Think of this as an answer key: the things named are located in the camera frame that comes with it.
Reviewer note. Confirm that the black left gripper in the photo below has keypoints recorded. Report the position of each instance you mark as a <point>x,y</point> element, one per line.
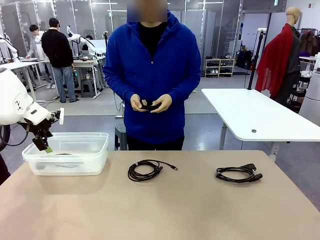
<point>41,128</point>

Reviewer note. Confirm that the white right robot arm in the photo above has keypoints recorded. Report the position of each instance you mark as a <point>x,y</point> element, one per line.
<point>312,100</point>

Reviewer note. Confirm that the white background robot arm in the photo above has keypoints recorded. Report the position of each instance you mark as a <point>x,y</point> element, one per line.
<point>73,38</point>
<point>11,50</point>

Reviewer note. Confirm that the person's left forearm blue sleeve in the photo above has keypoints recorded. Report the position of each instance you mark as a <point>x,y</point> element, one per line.
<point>185,86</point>

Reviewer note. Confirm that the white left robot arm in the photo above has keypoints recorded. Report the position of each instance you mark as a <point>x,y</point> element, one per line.
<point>12,100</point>

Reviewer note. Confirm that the person's right forearm blue sleeve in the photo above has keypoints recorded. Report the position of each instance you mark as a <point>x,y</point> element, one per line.
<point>118,86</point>

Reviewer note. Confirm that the person's right hand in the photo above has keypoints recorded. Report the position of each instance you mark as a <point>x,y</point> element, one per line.
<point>136,102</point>

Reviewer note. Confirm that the person's left hand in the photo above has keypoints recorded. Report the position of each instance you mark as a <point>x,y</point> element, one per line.
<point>163,105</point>

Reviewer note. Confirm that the clear plastic storage bin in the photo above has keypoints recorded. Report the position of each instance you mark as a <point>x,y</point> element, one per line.
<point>82,160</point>

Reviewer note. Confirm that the dark bulky object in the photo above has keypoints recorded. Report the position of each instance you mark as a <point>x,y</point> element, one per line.
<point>3,170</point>

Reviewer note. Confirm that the grey plastic stool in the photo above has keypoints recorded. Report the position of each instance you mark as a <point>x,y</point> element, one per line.
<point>120,135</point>
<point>88,86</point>

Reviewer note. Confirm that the long white desk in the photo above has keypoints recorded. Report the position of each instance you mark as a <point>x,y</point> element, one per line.
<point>15,65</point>

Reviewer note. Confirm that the white desk with equipment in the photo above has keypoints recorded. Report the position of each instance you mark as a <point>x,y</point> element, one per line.
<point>83,64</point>

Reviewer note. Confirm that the person in light grey hoodie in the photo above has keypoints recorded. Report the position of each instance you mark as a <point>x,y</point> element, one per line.
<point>37,47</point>

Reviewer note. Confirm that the man in black jacket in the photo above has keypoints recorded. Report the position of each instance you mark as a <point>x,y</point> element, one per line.
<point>57,47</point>

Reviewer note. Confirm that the person in blue hoodie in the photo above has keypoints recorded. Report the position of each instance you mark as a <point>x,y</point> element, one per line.
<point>170,75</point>

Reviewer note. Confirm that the wooden shoe rack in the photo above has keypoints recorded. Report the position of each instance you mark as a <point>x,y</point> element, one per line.
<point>220,67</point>

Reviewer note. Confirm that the large white table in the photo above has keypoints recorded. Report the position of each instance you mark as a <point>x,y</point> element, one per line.
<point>250,110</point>

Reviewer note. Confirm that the black bags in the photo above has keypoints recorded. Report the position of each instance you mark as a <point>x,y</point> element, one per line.
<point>243,60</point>

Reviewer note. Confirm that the black tripod pole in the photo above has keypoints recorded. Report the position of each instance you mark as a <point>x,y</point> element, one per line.
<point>255,65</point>

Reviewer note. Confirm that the red shawl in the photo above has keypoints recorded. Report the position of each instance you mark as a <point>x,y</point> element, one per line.
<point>275,57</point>

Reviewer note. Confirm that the clothes rack with garments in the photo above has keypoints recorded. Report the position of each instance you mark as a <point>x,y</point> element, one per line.
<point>308,41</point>

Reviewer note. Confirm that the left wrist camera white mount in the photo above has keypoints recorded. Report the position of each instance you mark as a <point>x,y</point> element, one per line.
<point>61,116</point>

